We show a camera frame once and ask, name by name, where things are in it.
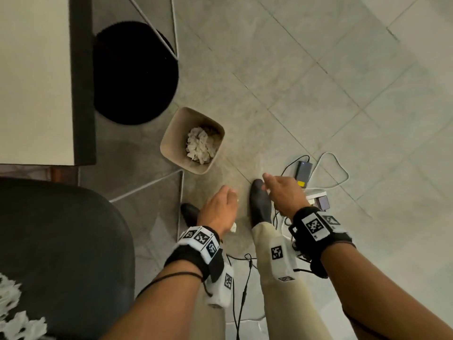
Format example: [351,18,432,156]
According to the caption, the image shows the crumpled white paper heap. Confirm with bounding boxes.
[185,126,221,165]

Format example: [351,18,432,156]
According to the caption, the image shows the thin black adapter cable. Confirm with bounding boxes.
[281,154,311,178]

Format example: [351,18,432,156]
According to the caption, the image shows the white crumpled paper pieces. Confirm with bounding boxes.
[0,272,49,340]

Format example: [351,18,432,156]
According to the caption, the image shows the person's left forearm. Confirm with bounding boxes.
[101,260,213,340]

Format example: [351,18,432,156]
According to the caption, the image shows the beige waste bin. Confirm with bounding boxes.
[159,107,226,175]

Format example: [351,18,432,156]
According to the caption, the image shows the white power strip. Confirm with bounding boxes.
[304,189,327,206]

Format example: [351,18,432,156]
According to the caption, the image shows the white table with dark edge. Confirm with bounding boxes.
[0,0,97,166]

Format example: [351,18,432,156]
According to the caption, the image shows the black round stool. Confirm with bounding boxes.
[93,0,180,126]

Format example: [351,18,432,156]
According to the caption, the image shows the dark grey chair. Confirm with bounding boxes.
[0,169,185,340]

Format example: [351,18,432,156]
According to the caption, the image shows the black shoe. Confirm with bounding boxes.
[248,178,273,229]
[180,203,201,228]

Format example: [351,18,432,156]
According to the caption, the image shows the thin black forearm cord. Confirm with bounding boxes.
[136,271,205,298]

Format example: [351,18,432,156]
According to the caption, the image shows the person's right hand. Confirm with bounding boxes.
[262,173,311,221]

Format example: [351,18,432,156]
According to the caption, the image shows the person's left hand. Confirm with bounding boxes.
[197,185,240,240]

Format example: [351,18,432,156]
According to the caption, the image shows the black marker wrist strap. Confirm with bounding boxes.
[288,206,356,279]
[164,226,225,283]

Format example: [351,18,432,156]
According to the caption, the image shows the beige trousers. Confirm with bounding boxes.
[190,221,334,340]

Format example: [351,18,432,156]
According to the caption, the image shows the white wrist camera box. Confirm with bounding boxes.
[270,238,300,282]
[205,263,235,309]

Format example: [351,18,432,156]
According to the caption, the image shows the black cable with inline plug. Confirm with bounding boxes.
[226,253,258,340]

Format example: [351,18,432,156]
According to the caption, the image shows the white cable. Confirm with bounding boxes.
[305,152,350,192]

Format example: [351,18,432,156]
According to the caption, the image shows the grey power adapter yellow label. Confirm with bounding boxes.
[294,160,314,189]

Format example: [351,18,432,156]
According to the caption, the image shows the person's right forearm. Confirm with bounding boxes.
[319,242,453,340]

